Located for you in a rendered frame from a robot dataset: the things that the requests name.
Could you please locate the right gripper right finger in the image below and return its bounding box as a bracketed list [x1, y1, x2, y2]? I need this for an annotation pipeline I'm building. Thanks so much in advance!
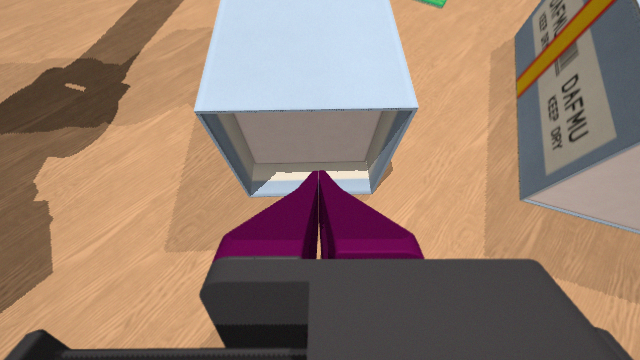
[319, 170, 425, 259]

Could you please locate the green cutting mat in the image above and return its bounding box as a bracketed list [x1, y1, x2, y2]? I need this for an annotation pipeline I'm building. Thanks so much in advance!
[415, 0, 447, 9]

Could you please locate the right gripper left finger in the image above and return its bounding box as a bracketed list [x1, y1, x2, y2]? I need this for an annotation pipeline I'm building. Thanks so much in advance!
[211, 171, 319, 264]

